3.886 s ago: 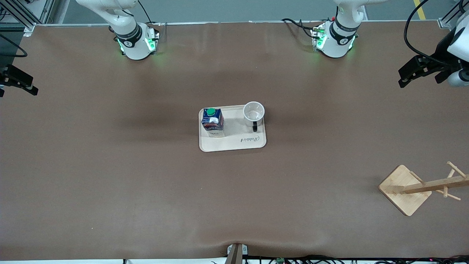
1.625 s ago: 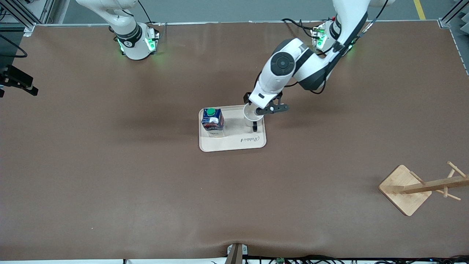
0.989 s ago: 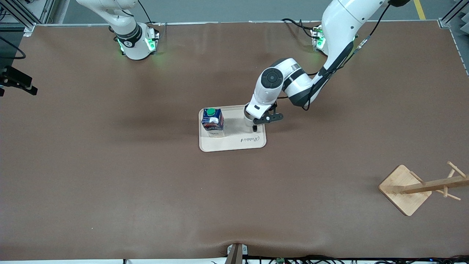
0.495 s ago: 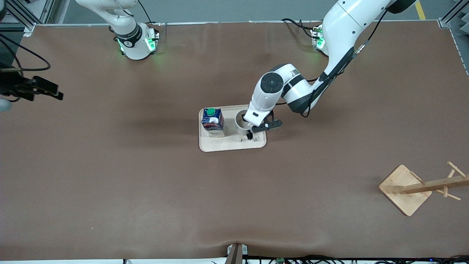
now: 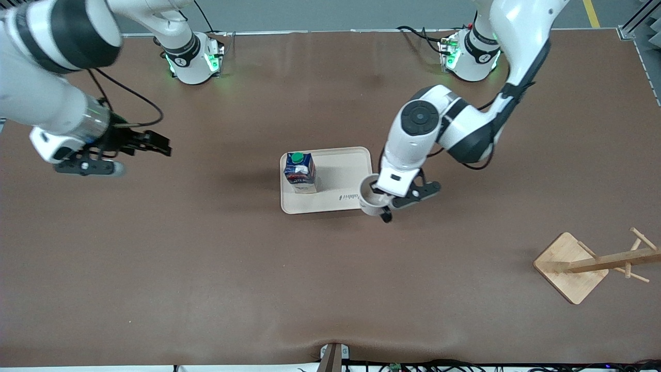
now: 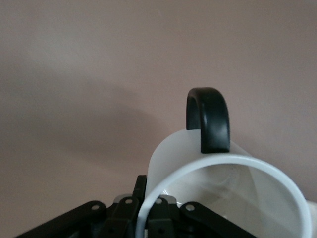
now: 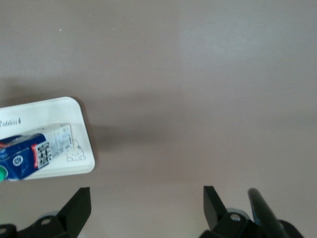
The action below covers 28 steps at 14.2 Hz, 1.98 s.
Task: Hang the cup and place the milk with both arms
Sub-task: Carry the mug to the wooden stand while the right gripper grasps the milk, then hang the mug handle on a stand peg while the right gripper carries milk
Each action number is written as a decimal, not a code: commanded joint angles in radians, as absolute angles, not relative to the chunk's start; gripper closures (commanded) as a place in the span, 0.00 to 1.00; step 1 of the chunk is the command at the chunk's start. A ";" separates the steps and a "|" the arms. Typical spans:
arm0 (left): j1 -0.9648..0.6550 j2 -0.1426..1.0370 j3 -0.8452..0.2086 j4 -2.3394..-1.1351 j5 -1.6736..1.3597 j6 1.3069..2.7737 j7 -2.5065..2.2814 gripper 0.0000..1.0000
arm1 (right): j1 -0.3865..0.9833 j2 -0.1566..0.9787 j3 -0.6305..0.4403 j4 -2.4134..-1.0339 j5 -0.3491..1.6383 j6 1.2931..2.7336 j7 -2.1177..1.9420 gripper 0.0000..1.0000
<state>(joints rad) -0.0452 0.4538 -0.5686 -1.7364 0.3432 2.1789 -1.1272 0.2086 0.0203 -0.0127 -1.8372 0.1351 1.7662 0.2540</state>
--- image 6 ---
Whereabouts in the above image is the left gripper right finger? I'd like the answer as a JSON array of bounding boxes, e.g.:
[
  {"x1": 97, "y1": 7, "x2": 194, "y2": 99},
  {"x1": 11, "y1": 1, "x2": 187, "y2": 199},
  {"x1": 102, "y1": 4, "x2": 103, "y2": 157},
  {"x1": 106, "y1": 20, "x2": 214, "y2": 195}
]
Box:
[{"x1": 148, "y1": 195, "x2": 248, "y2": 238}]

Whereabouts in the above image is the white cup black handle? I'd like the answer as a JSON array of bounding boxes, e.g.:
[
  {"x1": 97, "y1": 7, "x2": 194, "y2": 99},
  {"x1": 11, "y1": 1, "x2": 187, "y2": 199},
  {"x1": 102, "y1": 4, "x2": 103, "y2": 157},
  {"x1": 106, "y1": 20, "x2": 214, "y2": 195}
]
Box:
[{"x1": 137, "y1": 87, "x2": 317, "y2": 238}]

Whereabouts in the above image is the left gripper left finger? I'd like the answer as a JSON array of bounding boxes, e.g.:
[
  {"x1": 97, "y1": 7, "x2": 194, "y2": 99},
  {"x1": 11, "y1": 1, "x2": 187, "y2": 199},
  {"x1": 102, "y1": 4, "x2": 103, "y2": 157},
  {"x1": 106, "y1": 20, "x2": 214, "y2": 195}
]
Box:
[{"x1": 18, "y1": 175, "x2": 147, "y2": 238}]

